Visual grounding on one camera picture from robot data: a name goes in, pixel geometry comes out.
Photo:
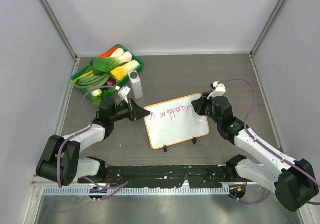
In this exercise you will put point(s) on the yellow napa cabbage toy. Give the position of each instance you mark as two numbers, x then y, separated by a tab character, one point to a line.
122	71

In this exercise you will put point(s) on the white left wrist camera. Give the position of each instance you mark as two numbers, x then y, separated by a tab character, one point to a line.
123	92

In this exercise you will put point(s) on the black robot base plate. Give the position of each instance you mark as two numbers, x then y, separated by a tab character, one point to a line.
168	176

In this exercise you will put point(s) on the yellow framed whiteboard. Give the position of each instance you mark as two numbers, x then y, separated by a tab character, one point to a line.
175	121

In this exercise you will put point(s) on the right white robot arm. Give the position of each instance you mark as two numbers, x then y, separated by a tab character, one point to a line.
292	182

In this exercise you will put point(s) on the white pen holder box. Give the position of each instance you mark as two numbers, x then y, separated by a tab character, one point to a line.
136	85

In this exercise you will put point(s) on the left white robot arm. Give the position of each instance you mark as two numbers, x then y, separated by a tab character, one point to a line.
60	161

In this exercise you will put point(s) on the purple toy onion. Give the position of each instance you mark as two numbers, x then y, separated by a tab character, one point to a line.
110	82

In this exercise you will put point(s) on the green plastic vegetable tray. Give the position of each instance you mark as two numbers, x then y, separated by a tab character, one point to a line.
105	90

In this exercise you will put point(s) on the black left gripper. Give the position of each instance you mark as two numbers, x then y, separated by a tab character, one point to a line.
135	112

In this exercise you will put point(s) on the orange toy carrot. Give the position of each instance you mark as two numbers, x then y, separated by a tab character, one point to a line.
108	53

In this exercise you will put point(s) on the black wire whiteboard stand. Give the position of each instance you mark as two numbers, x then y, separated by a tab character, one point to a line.
194	141

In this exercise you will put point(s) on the green bok choy toy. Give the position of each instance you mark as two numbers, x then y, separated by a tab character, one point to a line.
104	65

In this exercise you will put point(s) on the white bok choy toy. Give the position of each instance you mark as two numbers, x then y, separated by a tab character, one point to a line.
124	58

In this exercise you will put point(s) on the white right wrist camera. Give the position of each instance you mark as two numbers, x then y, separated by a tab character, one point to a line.
219	90

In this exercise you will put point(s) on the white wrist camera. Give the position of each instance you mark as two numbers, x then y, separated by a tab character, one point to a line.
219	90
123	92

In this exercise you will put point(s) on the grey slotted cable duct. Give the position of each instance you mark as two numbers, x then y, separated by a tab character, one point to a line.
90	190

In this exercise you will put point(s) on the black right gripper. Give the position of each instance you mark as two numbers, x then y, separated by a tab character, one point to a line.
200	104

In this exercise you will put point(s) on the green onion toy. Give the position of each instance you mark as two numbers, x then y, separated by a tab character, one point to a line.
89	82

